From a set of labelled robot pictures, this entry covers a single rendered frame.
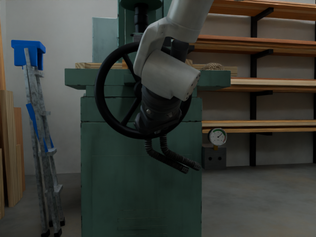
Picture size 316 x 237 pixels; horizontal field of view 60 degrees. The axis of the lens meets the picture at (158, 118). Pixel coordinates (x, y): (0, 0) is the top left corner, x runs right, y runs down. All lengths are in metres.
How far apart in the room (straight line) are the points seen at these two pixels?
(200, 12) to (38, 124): 1.38
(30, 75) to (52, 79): 1.76
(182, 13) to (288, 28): 3.96
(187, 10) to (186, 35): 0.04
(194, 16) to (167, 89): 0.14
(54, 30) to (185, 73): 3.16
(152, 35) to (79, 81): 0.55
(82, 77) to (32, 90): 0.76
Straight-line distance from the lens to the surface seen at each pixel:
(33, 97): 1.73
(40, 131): 1.72
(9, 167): 2.45
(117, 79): 1.00
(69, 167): 3.52
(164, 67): 0.51
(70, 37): 3.56
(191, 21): 0.48
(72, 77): 1.02
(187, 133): 1.01
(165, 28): 0.49
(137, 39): 0.93
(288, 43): 3.69
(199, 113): 1.02
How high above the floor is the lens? 0.75
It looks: 2 degrees down
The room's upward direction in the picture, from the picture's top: straight up
